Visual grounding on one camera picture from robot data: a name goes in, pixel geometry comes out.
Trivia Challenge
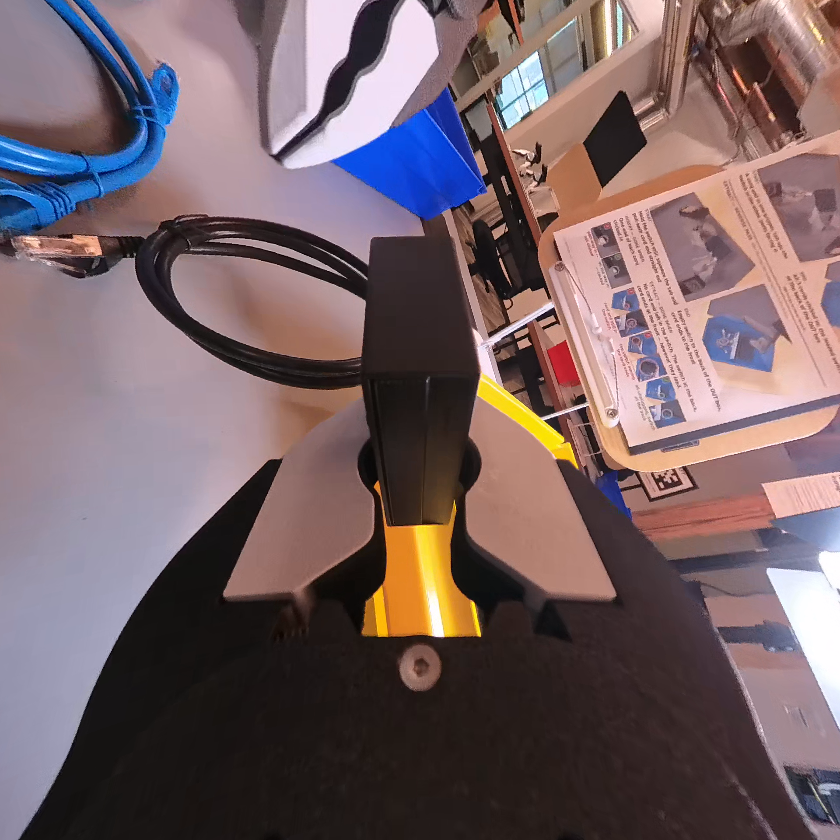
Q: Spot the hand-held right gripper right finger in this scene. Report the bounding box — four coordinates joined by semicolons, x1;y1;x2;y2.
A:
456;400;619;624

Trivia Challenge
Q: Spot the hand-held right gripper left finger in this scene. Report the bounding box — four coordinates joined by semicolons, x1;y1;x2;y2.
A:
223;399;388;608

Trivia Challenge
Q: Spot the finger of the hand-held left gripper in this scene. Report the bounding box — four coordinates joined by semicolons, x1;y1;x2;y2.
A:
259;0;371;161
282;0;455;172

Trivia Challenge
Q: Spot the yellow plastic bin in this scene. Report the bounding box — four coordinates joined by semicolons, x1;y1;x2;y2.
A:
363;374;580;639

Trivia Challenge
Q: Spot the black network switch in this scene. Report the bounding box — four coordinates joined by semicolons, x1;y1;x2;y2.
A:
361;235;481;528

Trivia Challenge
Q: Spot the black ethernet cable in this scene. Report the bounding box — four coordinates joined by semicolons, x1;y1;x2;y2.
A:
0;213;370;392

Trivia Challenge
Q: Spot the blue ethernet cable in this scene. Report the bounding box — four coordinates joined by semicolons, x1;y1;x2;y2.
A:
0;0;179;236

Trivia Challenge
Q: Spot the blue plastic bin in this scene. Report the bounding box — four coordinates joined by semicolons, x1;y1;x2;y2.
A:
331;85;488;221

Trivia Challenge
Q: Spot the black and white fiducial tag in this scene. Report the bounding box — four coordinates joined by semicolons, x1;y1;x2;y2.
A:
638;466;698;503

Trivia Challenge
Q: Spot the red bin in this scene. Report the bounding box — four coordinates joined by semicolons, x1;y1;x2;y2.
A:
546;340;582;388

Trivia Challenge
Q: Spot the clear plastic clip bar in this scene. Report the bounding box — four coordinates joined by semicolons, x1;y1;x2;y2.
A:
553;261;621;429

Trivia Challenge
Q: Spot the black square panel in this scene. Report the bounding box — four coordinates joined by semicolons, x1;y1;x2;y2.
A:
583;91;648;189

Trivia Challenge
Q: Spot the wooden board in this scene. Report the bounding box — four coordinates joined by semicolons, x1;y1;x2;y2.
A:
538;131;840;473

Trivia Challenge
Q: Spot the printed instruction sheet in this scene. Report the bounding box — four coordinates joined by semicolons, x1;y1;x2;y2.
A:
553;152;840;454

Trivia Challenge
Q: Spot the silver ventilation duct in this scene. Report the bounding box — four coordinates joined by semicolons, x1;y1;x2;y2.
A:
696;0;834;86

